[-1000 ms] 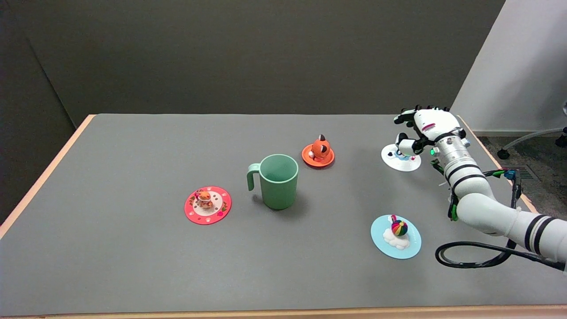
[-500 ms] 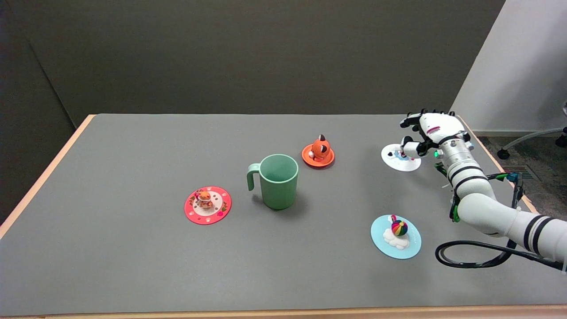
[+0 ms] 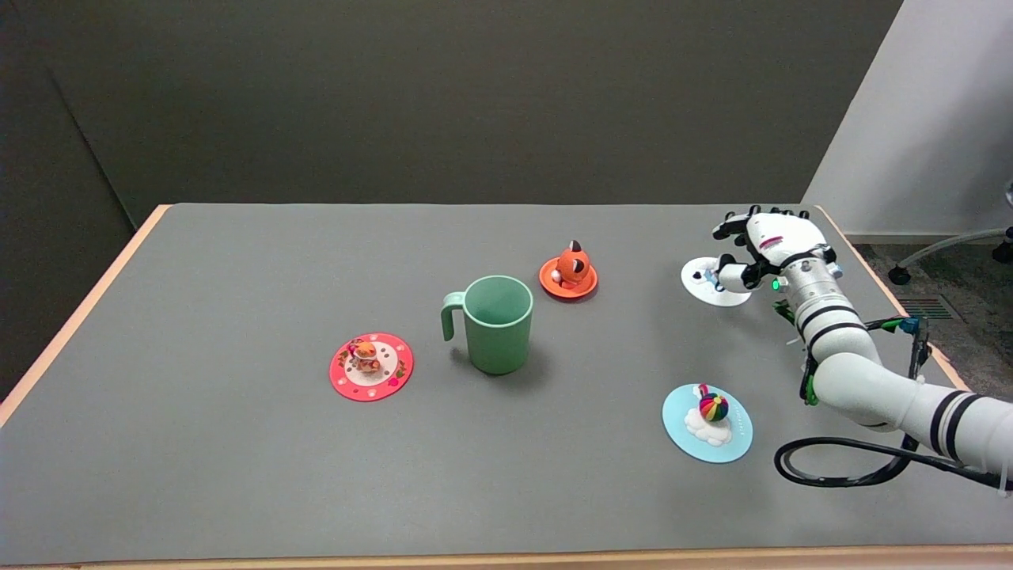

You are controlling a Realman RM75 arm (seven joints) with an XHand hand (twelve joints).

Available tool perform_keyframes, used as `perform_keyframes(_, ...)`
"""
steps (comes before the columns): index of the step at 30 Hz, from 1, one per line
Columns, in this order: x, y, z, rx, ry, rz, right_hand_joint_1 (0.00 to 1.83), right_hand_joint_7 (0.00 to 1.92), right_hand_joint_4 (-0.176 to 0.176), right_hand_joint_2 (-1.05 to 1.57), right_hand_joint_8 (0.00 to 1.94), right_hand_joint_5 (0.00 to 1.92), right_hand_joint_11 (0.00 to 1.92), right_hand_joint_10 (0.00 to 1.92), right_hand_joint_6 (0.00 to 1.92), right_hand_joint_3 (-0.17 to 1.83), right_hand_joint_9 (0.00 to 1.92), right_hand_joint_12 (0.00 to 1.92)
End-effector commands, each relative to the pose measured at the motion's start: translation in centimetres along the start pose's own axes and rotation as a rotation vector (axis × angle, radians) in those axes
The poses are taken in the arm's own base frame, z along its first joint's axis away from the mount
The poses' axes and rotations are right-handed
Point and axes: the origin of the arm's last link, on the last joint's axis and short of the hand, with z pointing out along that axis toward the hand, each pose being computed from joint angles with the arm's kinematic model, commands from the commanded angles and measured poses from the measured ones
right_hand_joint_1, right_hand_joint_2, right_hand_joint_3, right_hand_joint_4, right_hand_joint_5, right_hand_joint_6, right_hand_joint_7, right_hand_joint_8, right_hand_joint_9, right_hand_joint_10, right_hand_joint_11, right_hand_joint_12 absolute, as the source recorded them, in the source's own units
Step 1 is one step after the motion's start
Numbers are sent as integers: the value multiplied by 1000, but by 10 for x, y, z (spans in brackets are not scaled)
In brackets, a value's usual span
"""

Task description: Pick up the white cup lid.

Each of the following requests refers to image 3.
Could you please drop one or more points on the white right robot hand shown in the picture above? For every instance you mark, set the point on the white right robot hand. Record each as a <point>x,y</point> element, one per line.
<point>779,237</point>

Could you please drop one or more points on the white cup lid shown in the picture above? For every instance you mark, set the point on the white cup lid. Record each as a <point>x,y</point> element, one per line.
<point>704,286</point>

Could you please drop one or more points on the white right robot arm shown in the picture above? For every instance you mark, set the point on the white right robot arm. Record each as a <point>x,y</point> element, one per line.
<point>863,364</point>

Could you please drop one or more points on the blue balloon cup lid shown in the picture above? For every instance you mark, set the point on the blue balloon cup lid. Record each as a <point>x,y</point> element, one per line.
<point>707,423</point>

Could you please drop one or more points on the orange fox cup lid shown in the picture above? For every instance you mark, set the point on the orange fox cup lid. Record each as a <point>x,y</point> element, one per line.
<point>568,275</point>

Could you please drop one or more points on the red hamster cup lid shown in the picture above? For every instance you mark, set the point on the red hamster cup lid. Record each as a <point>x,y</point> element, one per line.
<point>371,366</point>

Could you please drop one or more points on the floor vent grille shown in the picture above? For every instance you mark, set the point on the floor vent grille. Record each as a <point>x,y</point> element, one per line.
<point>924,308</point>

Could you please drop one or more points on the office chair base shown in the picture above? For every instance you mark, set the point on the office chair base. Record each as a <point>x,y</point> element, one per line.
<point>954,245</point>

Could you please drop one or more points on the green mug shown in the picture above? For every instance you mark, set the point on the green mug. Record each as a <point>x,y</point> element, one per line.
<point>492,324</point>

